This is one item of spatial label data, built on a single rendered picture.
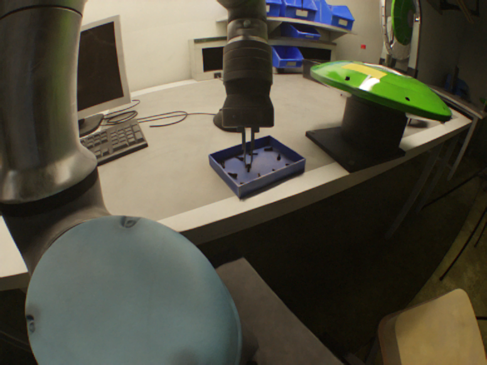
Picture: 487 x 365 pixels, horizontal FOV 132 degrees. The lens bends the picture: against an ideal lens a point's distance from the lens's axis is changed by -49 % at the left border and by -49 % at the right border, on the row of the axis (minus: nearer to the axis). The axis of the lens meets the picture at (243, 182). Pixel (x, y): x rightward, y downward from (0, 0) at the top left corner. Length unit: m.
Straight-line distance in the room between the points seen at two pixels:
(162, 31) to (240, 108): 0.89
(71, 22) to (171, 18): 1.01
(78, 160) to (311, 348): 0.29
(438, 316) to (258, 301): 0.58
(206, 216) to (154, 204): 0.08
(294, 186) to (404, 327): 0.49
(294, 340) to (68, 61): 0.33
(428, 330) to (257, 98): 0.69
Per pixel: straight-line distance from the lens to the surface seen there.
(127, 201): 0.34
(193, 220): 0.28
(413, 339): 0.65
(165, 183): 0.35
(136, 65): 1.14
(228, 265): 0.31
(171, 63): 1.14
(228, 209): 0.28
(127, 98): 0.70
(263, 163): 0.36
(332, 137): 0.47
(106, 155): 0.48
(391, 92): 0.34
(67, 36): 0.15
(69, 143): 0.15
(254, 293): 0.29
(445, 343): 0.73
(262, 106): 0.30
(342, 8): 1.54
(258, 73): 0.30
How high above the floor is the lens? 1.12
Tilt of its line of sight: 40 degrees down
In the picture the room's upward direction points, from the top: 1 degrees counter-clockwise
